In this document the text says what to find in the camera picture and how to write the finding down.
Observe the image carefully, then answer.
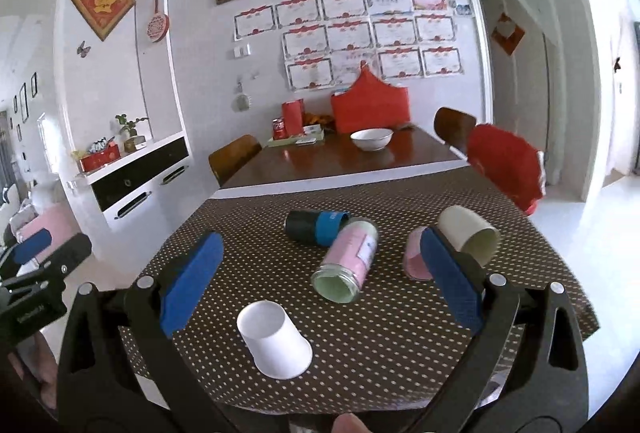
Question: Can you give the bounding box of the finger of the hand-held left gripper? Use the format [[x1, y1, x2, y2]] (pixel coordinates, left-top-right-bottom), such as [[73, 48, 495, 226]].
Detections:
[[0, 228, 53, 281], [19, 233, 94, 288]]

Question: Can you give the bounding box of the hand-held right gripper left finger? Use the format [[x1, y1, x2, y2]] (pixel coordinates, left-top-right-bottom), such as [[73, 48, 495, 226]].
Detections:
[[56, 231, 225, 420]]

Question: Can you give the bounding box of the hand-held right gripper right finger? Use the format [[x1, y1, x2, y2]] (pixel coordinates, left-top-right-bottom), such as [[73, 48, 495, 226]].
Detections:
[[415, 227, 588, 420]]

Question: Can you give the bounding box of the pink glass jar cup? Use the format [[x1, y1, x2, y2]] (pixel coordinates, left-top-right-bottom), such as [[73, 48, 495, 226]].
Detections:
[[310, 219, 381, 304]]

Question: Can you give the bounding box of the small pink cup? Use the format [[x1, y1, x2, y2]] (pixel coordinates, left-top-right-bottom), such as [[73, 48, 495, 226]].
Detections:
[[402, 227, 441, 281]]

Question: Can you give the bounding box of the cream plastic cup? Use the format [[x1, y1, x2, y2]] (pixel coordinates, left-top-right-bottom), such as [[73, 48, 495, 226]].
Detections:
[[437, 205, 502, 267]]

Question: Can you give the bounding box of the white paper cup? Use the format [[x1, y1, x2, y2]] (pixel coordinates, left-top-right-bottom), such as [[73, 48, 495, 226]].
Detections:
[[236, 300, 314, 380]]

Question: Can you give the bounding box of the black cup with blue band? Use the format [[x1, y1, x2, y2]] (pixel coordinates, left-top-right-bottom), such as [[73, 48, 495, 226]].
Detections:
[[284, 210, 352, 248]]

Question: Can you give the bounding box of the person's left hand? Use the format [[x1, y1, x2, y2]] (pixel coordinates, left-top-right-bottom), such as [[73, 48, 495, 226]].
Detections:
[[10, 338, 59, 410]]

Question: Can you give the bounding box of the person's right hand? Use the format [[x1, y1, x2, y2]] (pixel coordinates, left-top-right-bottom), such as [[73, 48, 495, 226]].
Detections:
[[332, 413, 372, 433]]

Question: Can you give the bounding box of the pink cushion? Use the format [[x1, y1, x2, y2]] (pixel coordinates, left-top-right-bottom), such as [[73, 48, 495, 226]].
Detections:
[[10, 203, 76, 259]]

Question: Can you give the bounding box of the brown dotted tablecloth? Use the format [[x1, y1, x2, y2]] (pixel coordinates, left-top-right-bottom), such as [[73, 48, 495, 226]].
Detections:
[[120, 165, 601, 419]]

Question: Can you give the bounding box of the red box with items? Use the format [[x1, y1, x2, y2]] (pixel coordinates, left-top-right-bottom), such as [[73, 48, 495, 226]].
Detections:
[[75, 140, 122, 172]]

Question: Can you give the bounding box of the white and black sideboard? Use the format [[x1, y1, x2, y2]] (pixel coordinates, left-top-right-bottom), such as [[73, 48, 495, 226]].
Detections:
[[65, 128, 191, 234]]

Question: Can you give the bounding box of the brown wooden chair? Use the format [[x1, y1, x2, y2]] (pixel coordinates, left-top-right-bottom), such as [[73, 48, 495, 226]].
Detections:
[[208, 134, 263, 188], [433, 107, 478, 156]]

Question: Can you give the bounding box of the small potted plant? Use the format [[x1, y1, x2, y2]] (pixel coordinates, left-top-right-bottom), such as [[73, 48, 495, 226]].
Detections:
[[115, 114, 150, 154]]

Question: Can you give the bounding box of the dark wooden dining table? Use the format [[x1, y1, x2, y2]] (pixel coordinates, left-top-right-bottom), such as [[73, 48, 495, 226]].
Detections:
[[220, 125, 468, 188]]

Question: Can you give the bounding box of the white ceramic bowl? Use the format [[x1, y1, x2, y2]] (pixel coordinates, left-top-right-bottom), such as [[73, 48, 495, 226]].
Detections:
[[350, 128, 394, 152]]

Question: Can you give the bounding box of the light green tray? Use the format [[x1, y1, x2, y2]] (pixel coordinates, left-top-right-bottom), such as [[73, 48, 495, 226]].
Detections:
[[266, 125, 326, 148]]

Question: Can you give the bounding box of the red gift box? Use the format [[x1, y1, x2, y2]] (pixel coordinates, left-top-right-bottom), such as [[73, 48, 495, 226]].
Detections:
[[281, 99, 306, 136]]

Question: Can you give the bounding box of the red cushioned chair back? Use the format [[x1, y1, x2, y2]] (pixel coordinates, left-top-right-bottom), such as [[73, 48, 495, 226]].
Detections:
[[330, 67, 412, 134]]

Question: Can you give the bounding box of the round red hanging ornament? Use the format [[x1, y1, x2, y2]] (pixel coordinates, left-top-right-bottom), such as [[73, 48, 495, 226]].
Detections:
[[146, 0, 171, 44]]

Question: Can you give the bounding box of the red diamond door decoration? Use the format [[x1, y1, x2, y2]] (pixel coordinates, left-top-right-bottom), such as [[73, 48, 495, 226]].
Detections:
[[491, 13, 527, 57]]

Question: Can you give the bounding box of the small grey wall hanging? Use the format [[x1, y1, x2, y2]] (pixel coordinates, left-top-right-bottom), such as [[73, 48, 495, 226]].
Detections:
[[234, 80, 252, 112]]

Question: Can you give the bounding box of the group of wall certificates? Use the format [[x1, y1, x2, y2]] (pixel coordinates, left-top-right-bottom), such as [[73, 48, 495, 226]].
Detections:
[[232, 0, 466, 92]]

